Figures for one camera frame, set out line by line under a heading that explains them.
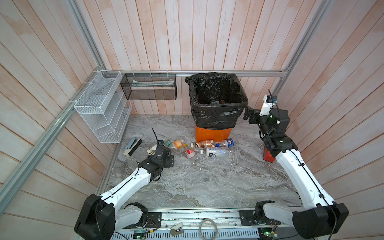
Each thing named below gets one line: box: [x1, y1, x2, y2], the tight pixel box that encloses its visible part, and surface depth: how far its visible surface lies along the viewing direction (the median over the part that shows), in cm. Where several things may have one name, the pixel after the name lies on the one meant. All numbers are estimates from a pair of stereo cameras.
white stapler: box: [123, 137, 143, 158], surface depth 100 cm
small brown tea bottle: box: [190, 139, 215, 148], surface depth 100 cm
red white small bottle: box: [185, 148, 196, 159], surface depth 95 cm
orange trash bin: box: [195, 125, 233, 143], surface depth 100 cm
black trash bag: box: [185, 72, 248, 130], surface depth 90 cm
